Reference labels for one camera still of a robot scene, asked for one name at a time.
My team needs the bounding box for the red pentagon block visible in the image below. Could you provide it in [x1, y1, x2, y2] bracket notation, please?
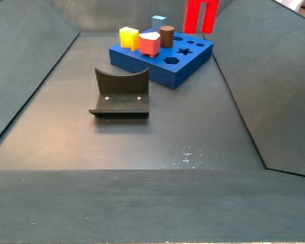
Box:
[140, 31, 160, 58]

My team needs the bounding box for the brown cylinder block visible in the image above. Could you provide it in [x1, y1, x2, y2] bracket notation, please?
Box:
[160, 26, 175, 48]

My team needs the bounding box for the black curved holder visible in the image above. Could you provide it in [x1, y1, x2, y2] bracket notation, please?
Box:
[90, 70, 151, 117]

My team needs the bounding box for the red two-legged block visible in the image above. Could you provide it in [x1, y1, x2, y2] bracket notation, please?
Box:
[183, 0, 221, 34]

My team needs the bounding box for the yellow block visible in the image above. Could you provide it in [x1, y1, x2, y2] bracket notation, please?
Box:
[120, 27, 139, 51]

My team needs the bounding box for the light blue rectangular block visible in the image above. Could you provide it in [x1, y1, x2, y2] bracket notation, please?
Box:
[152, 15, 167, 31]

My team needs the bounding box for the blue shape sorter board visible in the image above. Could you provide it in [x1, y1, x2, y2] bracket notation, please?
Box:
[110, 32, 214, 89]

